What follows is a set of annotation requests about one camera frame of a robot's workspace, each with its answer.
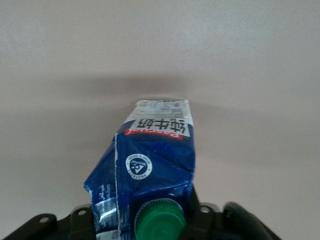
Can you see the blue white milk carton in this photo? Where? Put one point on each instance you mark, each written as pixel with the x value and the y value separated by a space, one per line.
pixel 155 162

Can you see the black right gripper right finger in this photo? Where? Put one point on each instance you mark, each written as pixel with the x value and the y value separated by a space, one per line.
pixel 225 225

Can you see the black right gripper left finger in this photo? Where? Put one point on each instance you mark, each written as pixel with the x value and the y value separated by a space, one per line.
pixel 62 227

